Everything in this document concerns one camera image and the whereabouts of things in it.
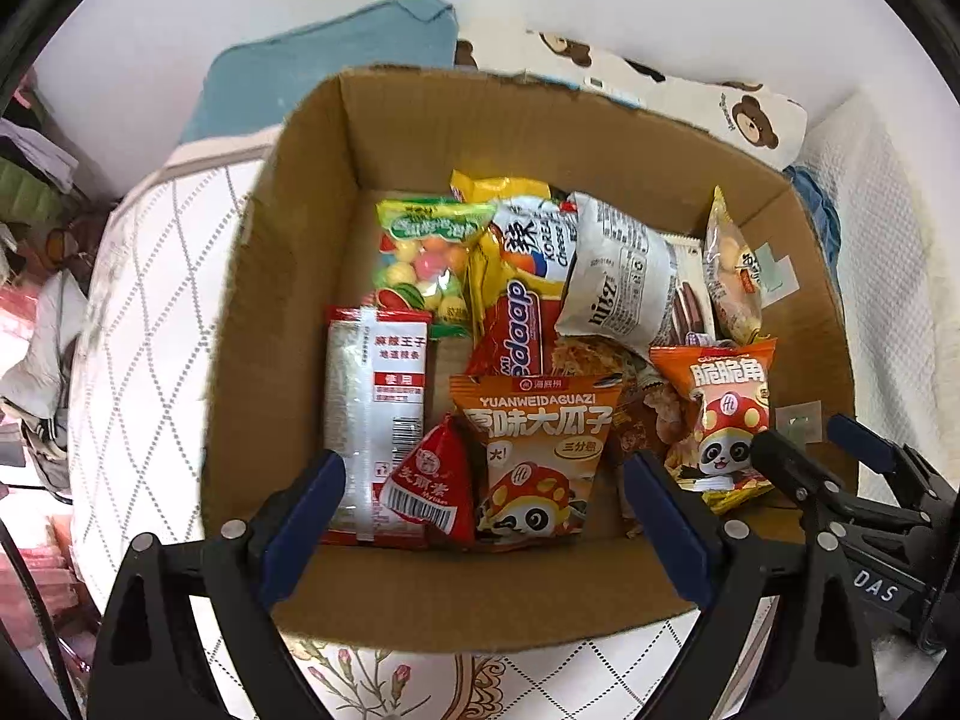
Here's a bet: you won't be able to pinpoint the white textured blanket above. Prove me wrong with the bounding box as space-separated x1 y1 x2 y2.
787 90 960 691

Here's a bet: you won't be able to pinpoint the large orange panda seed packet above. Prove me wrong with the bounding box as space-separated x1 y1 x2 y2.
448 373 625 547

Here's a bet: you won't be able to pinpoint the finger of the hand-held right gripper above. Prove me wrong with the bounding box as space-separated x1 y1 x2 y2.
827 412 958 515
751 427 856 548

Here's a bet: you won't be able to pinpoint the light blue pillow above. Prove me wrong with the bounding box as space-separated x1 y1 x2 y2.
180 0 458 143

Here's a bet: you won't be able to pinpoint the white crinkled snack packet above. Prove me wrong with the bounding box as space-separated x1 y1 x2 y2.
555 191 687 361

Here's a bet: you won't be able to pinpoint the brown cardboard box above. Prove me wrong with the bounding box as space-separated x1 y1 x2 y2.
199 66 860 653

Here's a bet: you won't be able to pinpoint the red triangular snack packet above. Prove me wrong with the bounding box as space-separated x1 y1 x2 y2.
379 414 477 545

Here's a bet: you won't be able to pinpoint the black cable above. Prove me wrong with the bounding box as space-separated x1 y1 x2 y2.
0 517 85 720

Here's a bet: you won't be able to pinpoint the yellow clear biscuit packet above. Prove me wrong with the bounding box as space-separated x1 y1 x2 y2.
701 186 764 347

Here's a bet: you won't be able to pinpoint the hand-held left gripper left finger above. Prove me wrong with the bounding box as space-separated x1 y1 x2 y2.
88 450 347 720

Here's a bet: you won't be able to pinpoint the blue blanket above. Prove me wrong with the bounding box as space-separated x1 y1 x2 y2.
784 165 842 280

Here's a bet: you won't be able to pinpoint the brown snack packet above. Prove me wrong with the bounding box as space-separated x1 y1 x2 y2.
611 371 687 520

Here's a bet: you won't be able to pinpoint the green colourful candy packet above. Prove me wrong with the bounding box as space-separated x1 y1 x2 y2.
375 197 497 338

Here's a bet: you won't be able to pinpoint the small orange panda snack packet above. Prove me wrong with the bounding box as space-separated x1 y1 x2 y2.
649 337 779 515

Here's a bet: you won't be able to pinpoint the red clear spicy strip packet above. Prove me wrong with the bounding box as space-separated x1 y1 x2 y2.
321 305 434 547

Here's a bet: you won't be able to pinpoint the white bear print pillow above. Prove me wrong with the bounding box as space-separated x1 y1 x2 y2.
454 28 809 170

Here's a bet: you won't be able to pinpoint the olive padded garment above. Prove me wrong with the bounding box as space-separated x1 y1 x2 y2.
0 157 65 226

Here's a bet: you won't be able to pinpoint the white wafer cookie packet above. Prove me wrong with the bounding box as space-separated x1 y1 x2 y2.
660 236 719 344

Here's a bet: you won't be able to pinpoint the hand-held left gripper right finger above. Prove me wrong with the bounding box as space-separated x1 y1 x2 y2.
622 450 878 720

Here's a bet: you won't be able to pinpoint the white grey garment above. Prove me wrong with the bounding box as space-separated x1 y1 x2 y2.
0 270 92 496

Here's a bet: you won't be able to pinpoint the yellow instant noodle packet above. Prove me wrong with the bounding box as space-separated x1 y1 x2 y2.
448 169 661 395

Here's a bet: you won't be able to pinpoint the pink plastic bags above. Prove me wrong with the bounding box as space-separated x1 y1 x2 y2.
0 285 102 650

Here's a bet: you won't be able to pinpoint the white folded cloth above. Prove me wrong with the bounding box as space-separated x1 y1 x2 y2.
0 116 80 190

